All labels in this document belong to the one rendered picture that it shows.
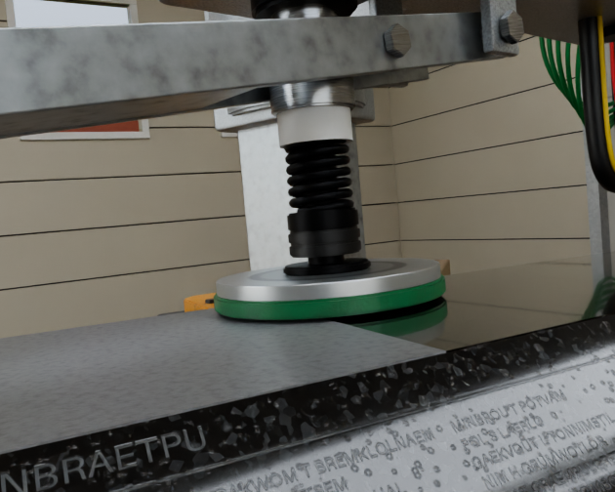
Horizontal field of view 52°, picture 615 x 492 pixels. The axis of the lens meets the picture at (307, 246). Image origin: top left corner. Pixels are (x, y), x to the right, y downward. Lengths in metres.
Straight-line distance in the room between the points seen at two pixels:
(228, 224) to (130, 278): 1.24
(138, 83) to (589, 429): 0.35
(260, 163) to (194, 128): 5.68
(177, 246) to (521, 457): 6.54
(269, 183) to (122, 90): 0.91
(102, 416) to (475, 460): 0.19
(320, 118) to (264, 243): 0.80
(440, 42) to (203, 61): 0.28
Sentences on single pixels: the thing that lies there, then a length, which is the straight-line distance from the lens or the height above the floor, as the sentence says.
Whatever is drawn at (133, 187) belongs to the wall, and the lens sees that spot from 6.72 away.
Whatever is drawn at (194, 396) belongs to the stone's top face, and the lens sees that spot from 0.33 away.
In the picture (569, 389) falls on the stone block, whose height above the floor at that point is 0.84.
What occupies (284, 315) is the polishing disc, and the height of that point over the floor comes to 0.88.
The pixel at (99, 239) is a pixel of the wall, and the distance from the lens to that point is 6.62.
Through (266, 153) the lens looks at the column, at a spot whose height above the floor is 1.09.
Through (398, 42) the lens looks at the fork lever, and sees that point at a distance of 0.60.
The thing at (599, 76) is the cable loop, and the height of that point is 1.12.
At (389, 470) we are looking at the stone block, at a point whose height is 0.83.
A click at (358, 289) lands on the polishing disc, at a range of 0.50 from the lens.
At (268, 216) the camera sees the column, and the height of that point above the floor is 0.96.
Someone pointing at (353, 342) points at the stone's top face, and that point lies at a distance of 0.42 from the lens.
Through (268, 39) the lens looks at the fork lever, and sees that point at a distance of 0.51.
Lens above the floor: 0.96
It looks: 3 degrees down
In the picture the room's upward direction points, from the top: 5 degrees counter-clockwise
